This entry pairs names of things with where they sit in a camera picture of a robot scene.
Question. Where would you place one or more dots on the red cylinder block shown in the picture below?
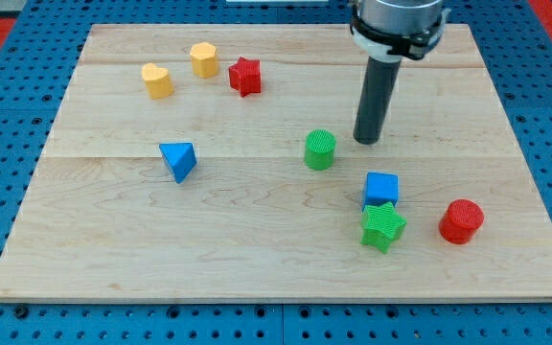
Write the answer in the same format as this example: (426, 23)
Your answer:
(460, 221)

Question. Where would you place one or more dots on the green star block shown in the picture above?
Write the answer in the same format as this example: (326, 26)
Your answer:
(381, 226)

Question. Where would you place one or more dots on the blue cube block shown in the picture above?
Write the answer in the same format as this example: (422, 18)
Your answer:
(380, 188)

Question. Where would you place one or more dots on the red star block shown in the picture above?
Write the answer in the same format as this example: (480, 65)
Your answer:
(245, 76)

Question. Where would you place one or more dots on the blue triangle block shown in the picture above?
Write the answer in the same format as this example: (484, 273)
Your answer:
(180, 158)

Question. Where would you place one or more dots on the green cylinder block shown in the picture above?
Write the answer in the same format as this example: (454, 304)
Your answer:
(319, 150)

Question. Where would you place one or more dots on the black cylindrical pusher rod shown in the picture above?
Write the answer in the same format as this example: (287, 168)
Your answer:
(376, 92)

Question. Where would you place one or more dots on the yellow hexagon block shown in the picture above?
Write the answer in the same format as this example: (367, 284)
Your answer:
(204, 59)

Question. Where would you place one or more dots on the wooden board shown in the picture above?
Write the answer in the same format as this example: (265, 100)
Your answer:
(104, 222)

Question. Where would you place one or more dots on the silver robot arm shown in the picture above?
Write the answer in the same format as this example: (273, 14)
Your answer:
(389, 30)

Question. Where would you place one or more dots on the yellow heart block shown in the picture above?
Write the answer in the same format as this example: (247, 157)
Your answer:
(157, 80)

